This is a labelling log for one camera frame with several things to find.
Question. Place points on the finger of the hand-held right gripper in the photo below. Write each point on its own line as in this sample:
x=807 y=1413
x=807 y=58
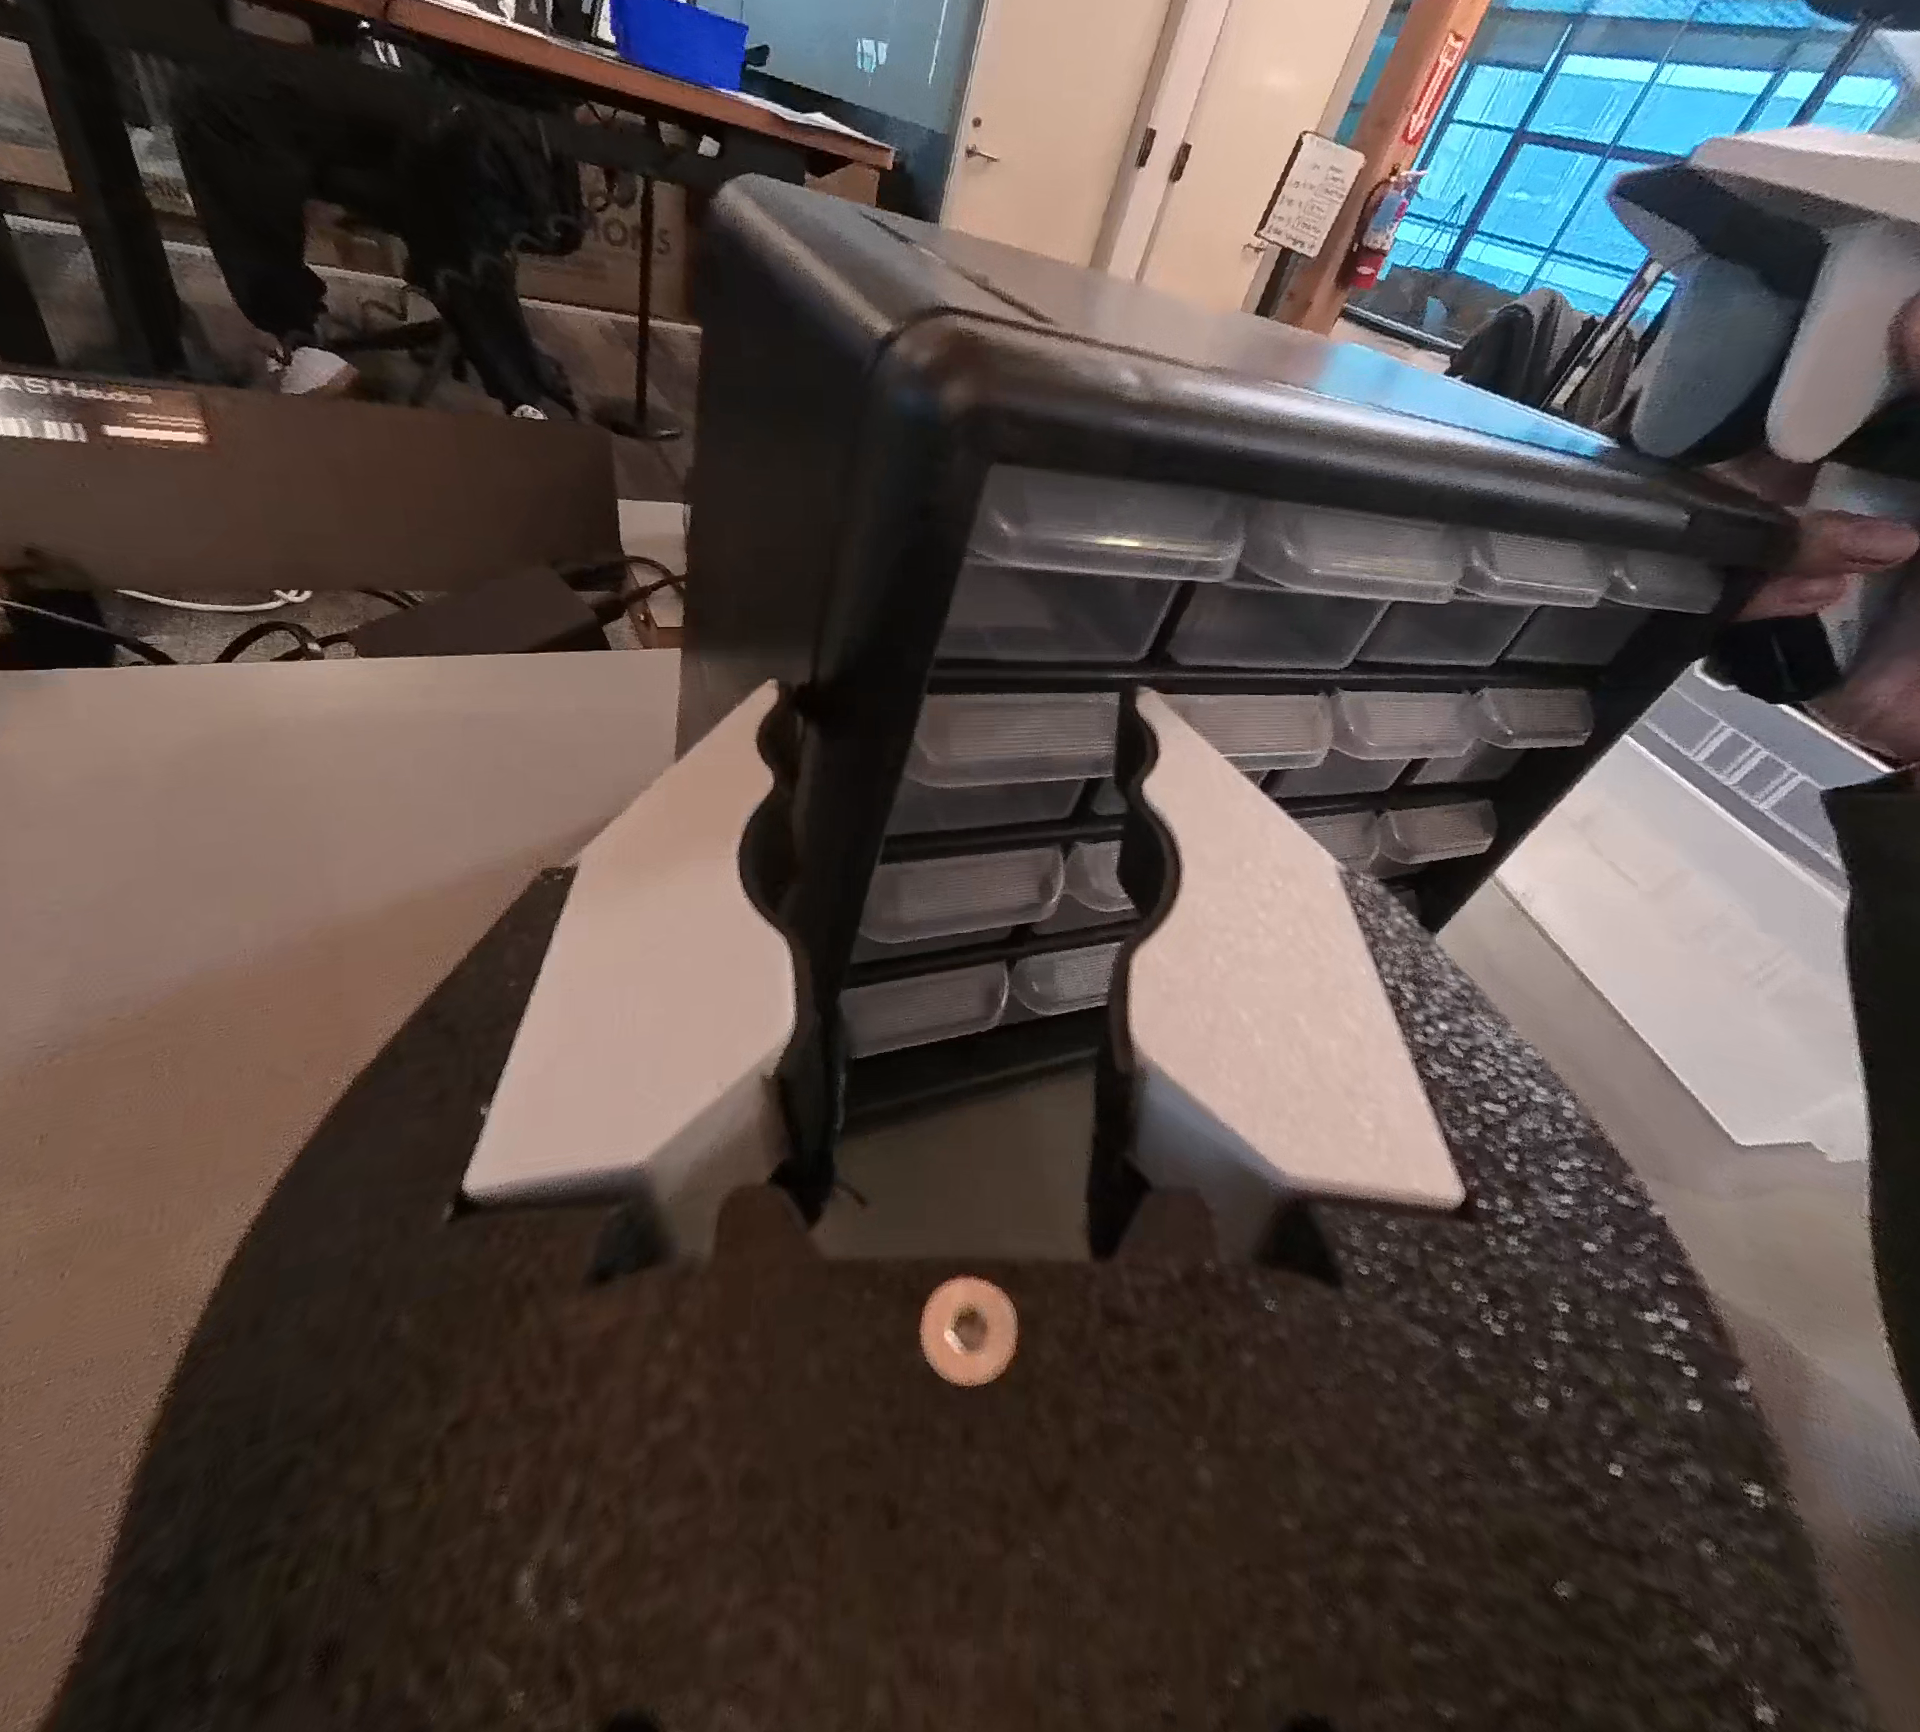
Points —
x=1710 y=366
x=1845 y=337

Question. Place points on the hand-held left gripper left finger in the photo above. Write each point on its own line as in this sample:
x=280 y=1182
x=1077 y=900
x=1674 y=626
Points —
x=645 y=983

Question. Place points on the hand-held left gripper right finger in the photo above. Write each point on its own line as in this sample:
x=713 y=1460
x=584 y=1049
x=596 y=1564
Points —
x=1275 y=1012

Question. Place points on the black drawer cabinet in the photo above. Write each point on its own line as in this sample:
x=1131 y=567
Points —
x=841 y=413

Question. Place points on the person's right forearm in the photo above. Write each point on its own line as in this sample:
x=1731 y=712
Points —
x=1890 y=1086

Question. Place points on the person's right hand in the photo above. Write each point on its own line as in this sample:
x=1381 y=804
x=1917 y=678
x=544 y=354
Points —
x=1845 y=562

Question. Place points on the dark hanging jacket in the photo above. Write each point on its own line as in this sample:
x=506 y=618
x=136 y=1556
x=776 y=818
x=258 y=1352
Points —
x=1545 y=361

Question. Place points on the red fire extinguisher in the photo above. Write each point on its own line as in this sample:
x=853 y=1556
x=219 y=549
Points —
x=1377 y=233

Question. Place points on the black power adapter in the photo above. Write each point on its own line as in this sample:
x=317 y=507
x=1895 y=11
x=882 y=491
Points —
x=481 y=615

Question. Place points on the white notice sheet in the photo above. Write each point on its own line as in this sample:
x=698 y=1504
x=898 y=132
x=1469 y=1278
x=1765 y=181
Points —
x=1317 y=194

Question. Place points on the white double doors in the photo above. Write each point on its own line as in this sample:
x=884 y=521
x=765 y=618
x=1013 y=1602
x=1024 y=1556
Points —
x=1201 y=37

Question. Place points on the blue plastic bin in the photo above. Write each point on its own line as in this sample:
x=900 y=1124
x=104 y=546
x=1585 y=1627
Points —
x=674 y=37

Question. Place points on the brown top desk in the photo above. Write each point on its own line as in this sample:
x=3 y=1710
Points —
x=451 y=25

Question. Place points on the wooden post with red signs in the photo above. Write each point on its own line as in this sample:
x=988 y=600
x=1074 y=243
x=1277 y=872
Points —
x=1454 y=37

